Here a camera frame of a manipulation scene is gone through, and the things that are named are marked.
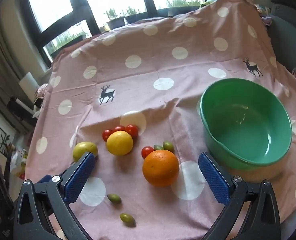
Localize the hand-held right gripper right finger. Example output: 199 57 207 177
198 151 282 240

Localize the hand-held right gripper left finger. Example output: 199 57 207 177
13 151 96 240

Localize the yellow lemon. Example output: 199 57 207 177
106 130 134 156

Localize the green bowl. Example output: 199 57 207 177
197 78 293 172

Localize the orange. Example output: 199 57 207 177
142 149 180 187

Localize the pink white cloth bundle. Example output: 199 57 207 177
34 84 48 118

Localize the black shelf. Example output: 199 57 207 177
6 96 37 130

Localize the pink polka dot tablecloth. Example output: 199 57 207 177
28 0 296 240

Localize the potted green plant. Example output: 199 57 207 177
105 9 126 30
167 0 206 18
125 6 148 24
49 29 87 55

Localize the grey sofa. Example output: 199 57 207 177
266 0 296 85

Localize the pile of clothes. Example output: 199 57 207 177
256 4 274 27

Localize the black framed window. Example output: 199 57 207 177
15 0 211 68

